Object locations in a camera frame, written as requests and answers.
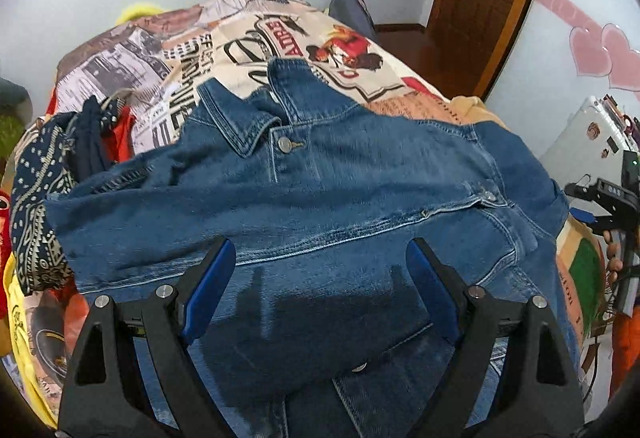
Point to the grey blue bag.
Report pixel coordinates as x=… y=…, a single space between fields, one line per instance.
x=355 y=12

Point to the person's orange clothing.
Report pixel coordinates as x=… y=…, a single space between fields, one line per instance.
x=625 y=333

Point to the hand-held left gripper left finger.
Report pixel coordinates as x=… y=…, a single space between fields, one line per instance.
x=210 y=288

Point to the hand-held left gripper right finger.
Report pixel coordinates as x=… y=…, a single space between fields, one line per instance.
x=431 y=288

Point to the pink heart wall decal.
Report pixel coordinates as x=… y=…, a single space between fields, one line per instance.
x=595 y=50

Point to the navy patterned cloth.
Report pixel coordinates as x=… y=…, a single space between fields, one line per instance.
x=37 y=198

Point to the printed blanket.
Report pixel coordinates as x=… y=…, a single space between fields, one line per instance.
x=215 y=47

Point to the beige pillow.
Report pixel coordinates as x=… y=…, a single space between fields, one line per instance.
x=472 y=110

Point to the blue denim jacket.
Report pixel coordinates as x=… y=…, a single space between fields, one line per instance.
x=325 y=188

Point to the yellow cloth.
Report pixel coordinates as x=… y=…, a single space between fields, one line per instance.
x=20 y=333

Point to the person's right hand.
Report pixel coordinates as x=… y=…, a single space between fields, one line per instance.
x=614 y=263

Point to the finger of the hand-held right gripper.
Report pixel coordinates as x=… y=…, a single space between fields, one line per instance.
x=582 y=216

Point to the red orange cloth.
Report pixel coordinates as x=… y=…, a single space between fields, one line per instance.
x=122 y=132

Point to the yellow green plush toy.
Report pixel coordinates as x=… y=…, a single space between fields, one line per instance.
x=137 y=11

